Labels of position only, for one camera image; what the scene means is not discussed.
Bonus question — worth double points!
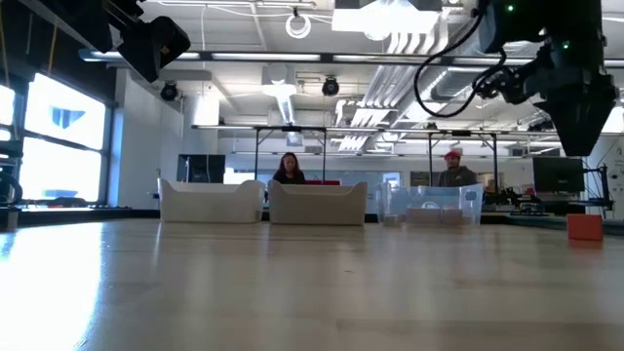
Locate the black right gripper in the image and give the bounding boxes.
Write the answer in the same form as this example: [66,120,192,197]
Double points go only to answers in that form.
[508,45,618,158]

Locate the black metal rig frame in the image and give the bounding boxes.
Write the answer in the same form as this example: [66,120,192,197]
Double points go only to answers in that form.
[191,123,329,182]
[327,127,566,206]

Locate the grey plastic bin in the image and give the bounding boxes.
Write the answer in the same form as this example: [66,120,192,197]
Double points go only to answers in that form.
[266,179,369,226]

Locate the long ceiling light bar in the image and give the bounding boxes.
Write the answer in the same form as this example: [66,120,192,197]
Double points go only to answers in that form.
[77,47,624,69]

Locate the person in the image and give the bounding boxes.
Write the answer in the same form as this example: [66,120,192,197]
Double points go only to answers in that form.
[437,149,479,189]
[271,151,307,185]

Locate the red wooden cube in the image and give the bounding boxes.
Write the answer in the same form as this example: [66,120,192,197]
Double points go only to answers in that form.
[565,213,605,242]

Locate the large bright window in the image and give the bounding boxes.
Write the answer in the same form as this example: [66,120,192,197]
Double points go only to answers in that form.
[0,71,112,207]

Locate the silver ventilation duct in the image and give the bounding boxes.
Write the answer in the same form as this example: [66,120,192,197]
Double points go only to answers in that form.
[428,19,493,103]

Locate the black metal equipment stand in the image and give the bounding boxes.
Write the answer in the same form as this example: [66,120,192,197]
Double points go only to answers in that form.
[506,163,616,219]

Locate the white cable coil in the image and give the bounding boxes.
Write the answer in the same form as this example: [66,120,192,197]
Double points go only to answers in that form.
[285,7,313,40]

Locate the white plastic bin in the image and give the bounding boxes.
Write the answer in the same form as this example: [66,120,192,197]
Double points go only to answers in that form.
[158,177,267,224]

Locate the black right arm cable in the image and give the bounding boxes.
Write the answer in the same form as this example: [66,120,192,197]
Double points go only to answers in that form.
[412,9,511,119]

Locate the black ceiling spotlight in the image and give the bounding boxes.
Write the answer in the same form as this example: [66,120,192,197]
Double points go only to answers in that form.
[159,80,180,102]
[321,76,341,98]

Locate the clear plastic bin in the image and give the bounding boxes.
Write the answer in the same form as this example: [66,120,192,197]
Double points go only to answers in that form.
[374,182,486,227]

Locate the black aluminium table frame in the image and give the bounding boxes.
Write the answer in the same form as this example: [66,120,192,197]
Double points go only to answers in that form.
[0,208,624,231]

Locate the black monitor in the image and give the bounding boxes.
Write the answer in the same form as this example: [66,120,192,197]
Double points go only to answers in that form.
[531,155,586,194]

